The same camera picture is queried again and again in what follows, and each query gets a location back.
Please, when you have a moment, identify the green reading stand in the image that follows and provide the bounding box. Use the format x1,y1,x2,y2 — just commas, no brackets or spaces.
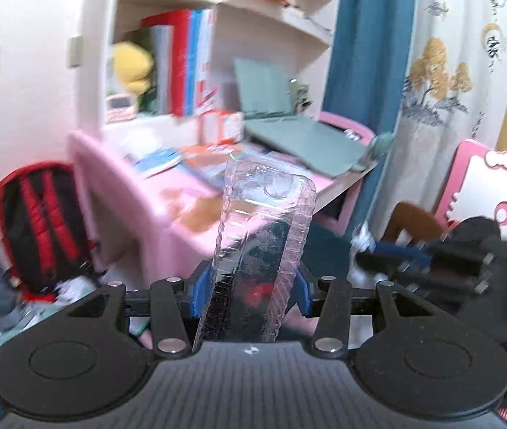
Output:
233,57,395,179

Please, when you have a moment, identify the white digital clock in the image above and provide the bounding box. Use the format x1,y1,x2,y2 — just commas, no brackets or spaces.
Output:
105,93,138,124

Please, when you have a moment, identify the blue curtain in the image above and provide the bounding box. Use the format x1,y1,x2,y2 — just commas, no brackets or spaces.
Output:
319,0,418,237

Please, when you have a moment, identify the stack of magazines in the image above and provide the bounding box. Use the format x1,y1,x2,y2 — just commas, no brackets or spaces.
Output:
179,144,243,191

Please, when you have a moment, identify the red black backpack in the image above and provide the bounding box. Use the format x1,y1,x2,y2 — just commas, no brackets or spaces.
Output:
0,161,101,302

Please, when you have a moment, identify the white tissue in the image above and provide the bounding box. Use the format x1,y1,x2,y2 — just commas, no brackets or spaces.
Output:
350,221,376,253

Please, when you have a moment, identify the clear plastic tray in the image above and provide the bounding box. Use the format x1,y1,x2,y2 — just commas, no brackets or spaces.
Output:
195,154,316,347

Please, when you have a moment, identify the white printed curtain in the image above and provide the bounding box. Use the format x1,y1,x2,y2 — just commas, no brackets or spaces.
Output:
369,0,507,235

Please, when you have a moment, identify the pink hello kitty board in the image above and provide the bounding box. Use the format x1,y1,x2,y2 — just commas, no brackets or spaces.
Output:
435,139,507,238

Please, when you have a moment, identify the pink desk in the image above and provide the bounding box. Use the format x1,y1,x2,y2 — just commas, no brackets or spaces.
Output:
66,110,378,287

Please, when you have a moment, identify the yellow plush toy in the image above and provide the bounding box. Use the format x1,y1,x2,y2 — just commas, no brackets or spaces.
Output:
112,42,154,96

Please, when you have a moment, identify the row of books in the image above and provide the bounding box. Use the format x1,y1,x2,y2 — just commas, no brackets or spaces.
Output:
140,8,217,117

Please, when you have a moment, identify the orange white box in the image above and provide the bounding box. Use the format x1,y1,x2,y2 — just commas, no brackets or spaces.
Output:
198,109,244,145

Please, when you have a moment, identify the black wooden chair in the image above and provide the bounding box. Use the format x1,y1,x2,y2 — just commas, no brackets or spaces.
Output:
380,202,447,245

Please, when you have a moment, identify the teal trash bin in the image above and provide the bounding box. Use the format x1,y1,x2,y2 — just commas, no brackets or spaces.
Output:
301,222,359,288

